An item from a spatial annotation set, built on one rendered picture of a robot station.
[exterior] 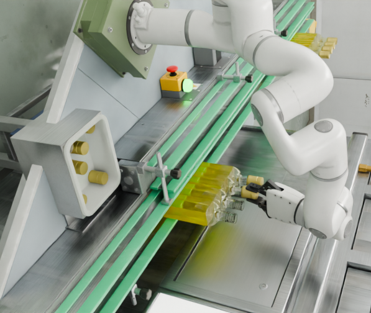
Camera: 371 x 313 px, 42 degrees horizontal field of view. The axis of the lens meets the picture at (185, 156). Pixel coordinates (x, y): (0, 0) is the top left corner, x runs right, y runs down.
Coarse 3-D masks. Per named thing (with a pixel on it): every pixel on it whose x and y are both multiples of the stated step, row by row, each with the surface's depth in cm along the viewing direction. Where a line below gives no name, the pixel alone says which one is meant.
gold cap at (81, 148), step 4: (76, 140) 123; (76, 144) 121; (80, 144) 121; (84, 144) 121; (76, 148) 121; (80, 148) 121; (84, 148) 122; (88, 148) 123; (72, 152) 123; (76, 152) 122; (80, 152) 121; (84, 152) 122
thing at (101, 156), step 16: (96, 128) 126; (96, 144) 129; (112, 144) 128; (80, 160) 128; (96, 160) 132; (112, 160) 130; (80, 176) 129; (112, 176) 134; (80, 192) 118; (96, 192) 130; (112, 192) 131; (96, 208) 125
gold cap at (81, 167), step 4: (72, 160) 124; (76, 160) 124; (76, 164) 122; (80, 164) 122; (84, 164) 123; (76, 168) 122; (80, 168) 121; (84, 168) 123; (76, 172) 122; (80, 172) 122; (84, 172) 123
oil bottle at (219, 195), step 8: (192, 184) 145; (184, 192) 142; (192, 192) 142; (200, 192) 141; (208, 192) 141; (216, 192) 140; (224, 192) 140; (216, 200) 138; (224, 200) 139; (224, 208) 140
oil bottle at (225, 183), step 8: (192, 176) 148; (200, 176) 147; (208, 176) 146; (216, 176) 146; (224, 176) 145; (200, 184) 145; (208, 184) 144; (216, 184) 143; (224, 184) 142; (232, 184) 143
